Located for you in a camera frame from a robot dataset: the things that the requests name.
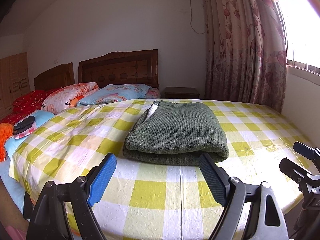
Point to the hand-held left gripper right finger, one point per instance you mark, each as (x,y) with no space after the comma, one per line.
(212,177)

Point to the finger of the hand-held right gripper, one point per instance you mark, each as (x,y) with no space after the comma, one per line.
(305,150)
(293,170)

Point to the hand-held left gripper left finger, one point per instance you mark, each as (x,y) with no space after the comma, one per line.
(103,177)

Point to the green and white knit sweater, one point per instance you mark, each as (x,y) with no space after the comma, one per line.
(177,132)

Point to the yellow checkered bed cover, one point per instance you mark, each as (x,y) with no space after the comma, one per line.
(155,192)

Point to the light blue floral quilt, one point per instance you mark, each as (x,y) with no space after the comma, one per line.
(115,92)

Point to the plain light blue blanket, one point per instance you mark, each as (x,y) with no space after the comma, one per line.
(42,116)

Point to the pink floral pillow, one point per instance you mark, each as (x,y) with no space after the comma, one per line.
(67,95)

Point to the dark wooden nightstand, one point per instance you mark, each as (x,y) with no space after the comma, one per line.
(182,92)

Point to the black garment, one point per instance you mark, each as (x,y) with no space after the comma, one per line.
(25,123)

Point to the pink floral bed sheet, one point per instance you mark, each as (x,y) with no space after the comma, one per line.
(153,93)

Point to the orange fuzzy cloth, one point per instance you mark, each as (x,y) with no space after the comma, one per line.
(5,137)

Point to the red patterned quilt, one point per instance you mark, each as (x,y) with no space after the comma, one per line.
(27,101)

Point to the small wooden headboard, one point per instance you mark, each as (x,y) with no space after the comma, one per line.
(53,78)

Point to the large carved wooden headboard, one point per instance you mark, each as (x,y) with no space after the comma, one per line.
(117,67)

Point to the bright window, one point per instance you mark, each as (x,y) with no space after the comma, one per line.
(300,30)

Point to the pink floral curtain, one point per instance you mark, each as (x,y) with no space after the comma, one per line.
(240,45)

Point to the light wooden wardrobe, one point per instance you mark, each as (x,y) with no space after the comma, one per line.
(13,80)

